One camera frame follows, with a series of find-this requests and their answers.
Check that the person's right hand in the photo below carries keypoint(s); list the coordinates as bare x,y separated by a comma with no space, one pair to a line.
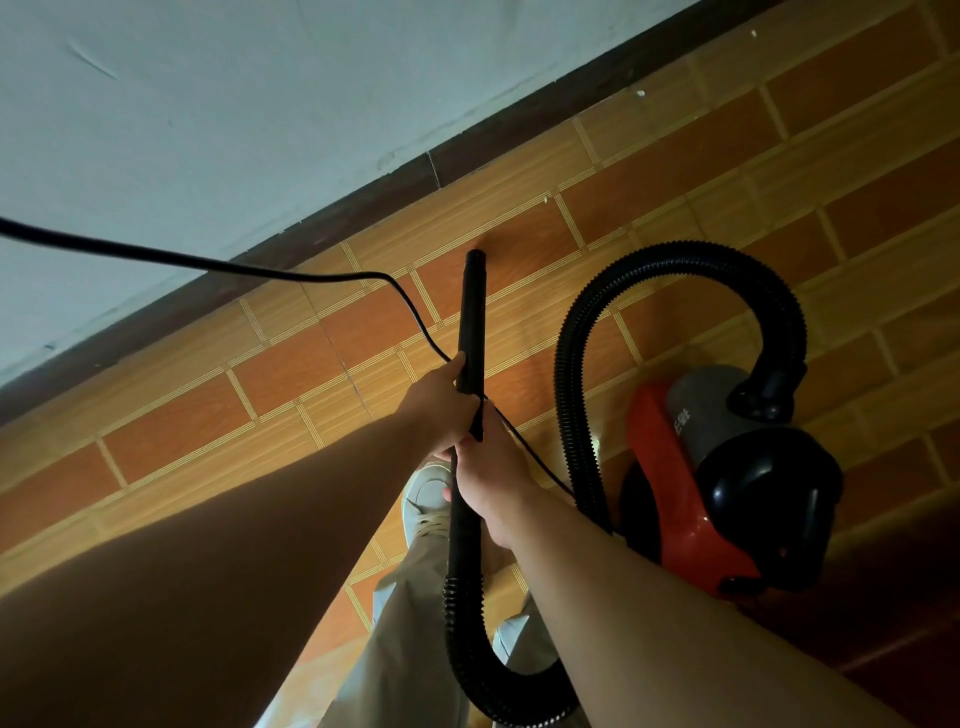
495,480

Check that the black vacuum wand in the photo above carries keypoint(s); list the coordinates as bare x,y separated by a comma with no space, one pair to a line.
472,315

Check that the beige trousers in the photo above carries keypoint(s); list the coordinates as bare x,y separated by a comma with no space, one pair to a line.
405,637

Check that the person's left hand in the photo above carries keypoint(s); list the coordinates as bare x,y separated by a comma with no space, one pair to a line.
431,412

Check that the red and black vacuum cleaner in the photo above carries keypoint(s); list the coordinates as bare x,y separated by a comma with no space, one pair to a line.
675,487

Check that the dark brown baseboard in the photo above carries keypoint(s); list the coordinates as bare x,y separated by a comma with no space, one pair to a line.
337,217

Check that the person's right thumb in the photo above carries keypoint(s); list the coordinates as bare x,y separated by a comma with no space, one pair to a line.
495,427

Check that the white sneaker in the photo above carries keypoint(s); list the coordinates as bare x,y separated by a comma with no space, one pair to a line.
424,499
516,637

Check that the person's left forearm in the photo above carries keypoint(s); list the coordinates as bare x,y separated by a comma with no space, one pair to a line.
225,570

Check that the person's left thumb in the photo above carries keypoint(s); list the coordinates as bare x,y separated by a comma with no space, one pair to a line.
452,371

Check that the person's right forearm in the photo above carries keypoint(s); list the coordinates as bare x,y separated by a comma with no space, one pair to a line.
637,615

